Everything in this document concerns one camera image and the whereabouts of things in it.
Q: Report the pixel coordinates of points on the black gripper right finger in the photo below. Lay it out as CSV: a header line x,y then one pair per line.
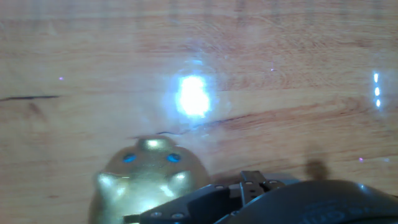
x,y
252,186

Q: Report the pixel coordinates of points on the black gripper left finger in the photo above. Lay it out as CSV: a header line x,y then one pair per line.
x,y
199,202

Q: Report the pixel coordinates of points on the golden piggy bank red print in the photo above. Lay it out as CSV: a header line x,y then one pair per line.
x,y
143,183

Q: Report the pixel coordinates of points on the orange wood grain board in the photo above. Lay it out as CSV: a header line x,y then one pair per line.
x,y
93,62

